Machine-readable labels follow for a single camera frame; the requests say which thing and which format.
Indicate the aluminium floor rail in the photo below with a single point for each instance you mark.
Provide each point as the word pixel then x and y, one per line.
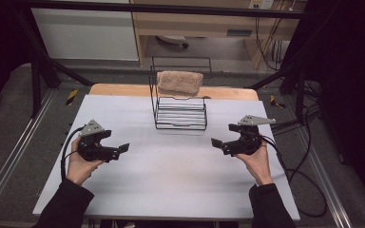
pixel 326 183
pixel 15 148

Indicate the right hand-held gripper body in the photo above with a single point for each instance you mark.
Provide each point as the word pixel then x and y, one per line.
pixel 245 144

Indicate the yellow black floor tape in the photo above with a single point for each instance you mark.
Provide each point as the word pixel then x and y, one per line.
pixel 276 102
pixel 72 97

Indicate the white chair base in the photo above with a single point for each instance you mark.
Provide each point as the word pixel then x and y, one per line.
pixel 172 39

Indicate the white cabinet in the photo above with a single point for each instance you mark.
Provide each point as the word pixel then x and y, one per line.
pixel 85 34

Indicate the person's right hand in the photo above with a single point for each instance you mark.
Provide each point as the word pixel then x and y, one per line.
pixel 259 164

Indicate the person's left hand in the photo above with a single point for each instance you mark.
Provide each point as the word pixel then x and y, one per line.
pixel 80 169

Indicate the wooden table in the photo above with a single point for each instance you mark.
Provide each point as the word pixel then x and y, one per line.
pixel 123 90

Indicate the white power strip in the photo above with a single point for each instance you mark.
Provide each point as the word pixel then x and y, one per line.
pixel 261 3

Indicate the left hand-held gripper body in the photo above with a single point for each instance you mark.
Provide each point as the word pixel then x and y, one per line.
pixel 92 148

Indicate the black frame crossbar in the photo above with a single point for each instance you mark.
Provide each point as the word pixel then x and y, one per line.
pixel 158 9

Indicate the white table mat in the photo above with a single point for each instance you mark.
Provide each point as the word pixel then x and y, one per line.
pixel 177 183

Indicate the black frame stand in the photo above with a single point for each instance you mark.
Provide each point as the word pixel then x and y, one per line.
pixel 38 72
pixel 299 91

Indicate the light wooden desk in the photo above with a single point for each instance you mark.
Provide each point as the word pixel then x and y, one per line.
pixel 202 25

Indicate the beige towel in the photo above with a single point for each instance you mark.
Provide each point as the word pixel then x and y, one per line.
pixel 180 83

